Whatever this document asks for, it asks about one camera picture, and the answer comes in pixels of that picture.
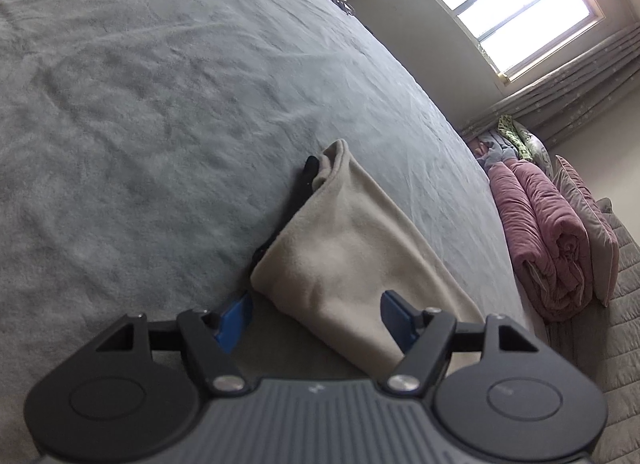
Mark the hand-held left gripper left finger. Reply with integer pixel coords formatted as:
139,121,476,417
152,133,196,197
95,294,253,395

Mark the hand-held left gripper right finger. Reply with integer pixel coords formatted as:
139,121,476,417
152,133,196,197
377,291,546,395

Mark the beige black-sleeved bear sweatshirt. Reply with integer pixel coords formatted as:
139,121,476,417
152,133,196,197
249,139,483,376

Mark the blue grey clothes pile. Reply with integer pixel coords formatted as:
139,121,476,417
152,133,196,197
467,131,521,175

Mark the folded pink quilt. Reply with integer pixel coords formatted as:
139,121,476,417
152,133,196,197
487,159,593,322

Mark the pink grey pillow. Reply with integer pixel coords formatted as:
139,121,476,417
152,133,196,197
552,154,621,307

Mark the green patterned cloth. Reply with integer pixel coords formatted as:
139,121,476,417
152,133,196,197
495,114,532,162

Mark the bed with grey sheet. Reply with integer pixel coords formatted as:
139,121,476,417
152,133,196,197
0,0,551,464

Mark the grey quilted headboard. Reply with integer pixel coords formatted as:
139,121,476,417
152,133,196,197
545,197,640,464

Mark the grey floral curtain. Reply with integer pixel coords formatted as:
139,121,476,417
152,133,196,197
460,22,640,155

